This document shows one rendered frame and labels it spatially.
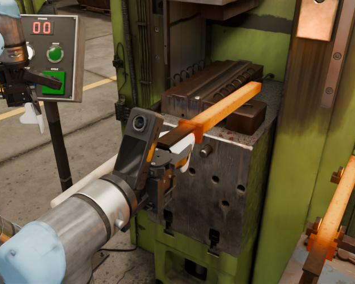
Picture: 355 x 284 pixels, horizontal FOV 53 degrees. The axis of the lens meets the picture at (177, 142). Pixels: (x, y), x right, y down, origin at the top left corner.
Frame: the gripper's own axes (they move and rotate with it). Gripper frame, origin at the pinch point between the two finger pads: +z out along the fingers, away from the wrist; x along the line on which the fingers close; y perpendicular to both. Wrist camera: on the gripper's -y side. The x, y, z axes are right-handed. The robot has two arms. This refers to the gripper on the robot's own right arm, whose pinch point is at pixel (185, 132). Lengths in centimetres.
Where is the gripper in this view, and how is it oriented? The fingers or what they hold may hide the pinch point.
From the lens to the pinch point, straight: 62.6
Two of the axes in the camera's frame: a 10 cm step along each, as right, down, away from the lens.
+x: 8.6, 2.7, -4.4
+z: 5.2, -4.0, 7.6
